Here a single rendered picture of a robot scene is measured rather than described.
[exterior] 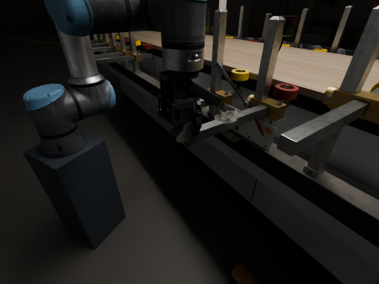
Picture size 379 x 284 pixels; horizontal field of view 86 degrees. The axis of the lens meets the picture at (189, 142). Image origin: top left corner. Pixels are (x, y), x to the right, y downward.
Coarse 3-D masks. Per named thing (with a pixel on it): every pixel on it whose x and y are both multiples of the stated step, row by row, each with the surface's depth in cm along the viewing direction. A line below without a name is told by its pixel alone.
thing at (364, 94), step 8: (328, 88) 53; (336, 88) 51; (328, 96) 52; (336, 96) 51; (344, 96) 49; (352, 96) 48; (360, 96) 47; (368, 96) 46; (376, 96) 46; (328, 104) 53; (336, 104) 51; (376, 104) 45; (368, 112) 46; (376, 112) 45; (368, 120) 47; (376, 120) 46
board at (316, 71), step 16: (144, 32) 244; (160, 32) 244; (160, 48) 153; (208, 48) 144; (224, 48) 144; (240, 48) 144; (256, 48) 144; (288, 48) 144; (208, 64) 113; (224, 64) 103; (240, 64) 103; (256, 64) 103; (288, 64) 103; (304, 64) 103; (320, 64) 103; (336, 64) 103; (256, 80) 90; (272, 80) 83; (288, 80) 81; (304, 80) 81; (320, 80) 81; (336, 80) 81; (368, 80) 81; (320, 96) 70
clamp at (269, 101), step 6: (252, 96) 75; (252, 102) 74; (258, 102) 71; (264, 102) 69; (270, 102) 69; (276, 102) 69; (270, 108) 68; (276, 108) 66; (282, 108) 67; (270, 114) 69; (276, 114) 67; (282, 114) 69; (276, 120) 69
